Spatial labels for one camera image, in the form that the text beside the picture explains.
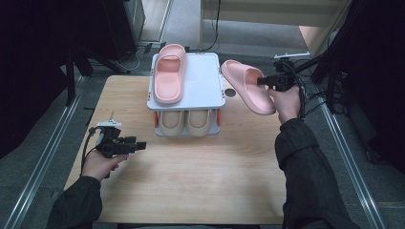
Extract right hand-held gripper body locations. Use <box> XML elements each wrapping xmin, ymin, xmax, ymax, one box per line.
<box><xmin>270</xmin><ymin>52</ymin><xmax>311</xmax><ymax>93</ymax></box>

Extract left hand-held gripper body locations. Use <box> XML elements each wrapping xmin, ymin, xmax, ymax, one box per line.
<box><xmin>95</xmin><ymin>118</ymin><xmax>129</xmax><ymax>159</ymax></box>

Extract pink slipper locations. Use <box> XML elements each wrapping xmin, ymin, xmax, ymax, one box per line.
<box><xmin>153</xmin><ymin>43</ymin><xmax>188</xmax><ymax>105</ymax></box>
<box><xmin>220</xmin><ymin>59</ymin><xmax>277</xmax><ymax>116</ymax></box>

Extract cream clog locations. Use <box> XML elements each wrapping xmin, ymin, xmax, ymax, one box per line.
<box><xmin>158</xmin><ymin>109</ymin><xmax>186</xmax><ymax>137</ymax></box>
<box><xmin>185</xmin><ymin>109</ymin><xmax>212</xmax><ymax>137</ymax></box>

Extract white two-tier shoe rack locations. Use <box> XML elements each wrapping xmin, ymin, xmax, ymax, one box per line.
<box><xmin>146</xmin><ymin>52</ymin><xmax>227</xmax><ymax>137</ymax></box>

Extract person's left hand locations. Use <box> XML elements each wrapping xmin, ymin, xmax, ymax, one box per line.
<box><xmin>81</xmin><ymin>151</ymin><xmax>129</xmax><ymax>182</ymax></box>

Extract person's right hand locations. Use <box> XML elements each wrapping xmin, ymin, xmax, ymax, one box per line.
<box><xmin>266</xmin><ymin>86</ymin><xmax>302</xmax><ymax>125</ymax></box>

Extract black tripod stand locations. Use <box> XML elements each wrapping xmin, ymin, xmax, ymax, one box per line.
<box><xmin>63</xmin><ymin>47</ymin><xmax>128</xmax><ymax>108</ymax></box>
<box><xmin>274</xmin><ymin>0</ymin><xmax>354</xmax><ymax>113</ymax></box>

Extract light wooden cabinet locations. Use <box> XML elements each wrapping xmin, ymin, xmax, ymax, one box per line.
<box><xmin>200</xmin><ymin>0</ymin><xmax>352</xmax><ymax>59</ymax></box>

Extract dark cabinet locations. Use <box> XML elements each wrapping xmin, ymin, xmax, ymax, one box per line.
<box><xmin>75</xmin><ymin>0</ymin><xmax>146</xmax><ymax>62</ymax></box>

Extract right hand-held gripper cable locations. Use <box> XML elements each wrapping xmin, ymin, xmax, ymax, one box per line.
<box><xmin>282</xmin><ymin>60</ymin><xmax>308</xmax><ymax>120</ymax></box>

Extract hand-held gripper cable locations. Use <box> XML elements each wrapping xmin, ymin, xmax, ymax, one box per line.
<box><xmin>282</xmin><ymin>60</ymin><xmax>308</xmax><ymax>120</ymax></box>
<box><xmin>80</xmin><ymin>126</ymin><xmax>100</xmax><ymax>170</ymax></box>

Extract left hand-held gripper cable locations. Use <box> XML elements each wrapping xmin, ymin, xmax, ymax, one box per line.
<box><xmin>80</xmin><ymin>126</ymin><xmax>100</xmax><ymax>170</ymax></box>

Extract black floor cables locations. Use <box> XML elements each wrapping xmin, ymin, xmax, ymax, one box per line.
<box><xmin>304</xmin><ymin>90</ymin><xmax>330</xmax><ymax>124</ymax></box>

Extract metal floor rail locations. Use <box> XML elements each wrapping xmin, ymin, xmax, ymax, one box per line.
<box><xmin>2</xmin><ymin>75</ymin><xmax>88</xmax><ymax>229</ymax></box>
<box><xmin>318</xmin><ymin>94</ymin><xmax>387</xmax><ymax>229</ymax></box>

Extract black hanging cable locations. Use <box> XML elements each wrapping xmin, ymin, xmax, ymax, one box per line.
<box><xmin>203</xmin><ymin>0</ymin><xmax>223</xmax><ymax>52</ymax></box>

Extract white floor cable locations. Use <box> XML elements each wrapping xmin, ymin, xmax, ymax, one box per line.
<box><xmin>116</xmin><ymin>47</ymin><xmax>141</xmax><ymax>72</ymax></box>

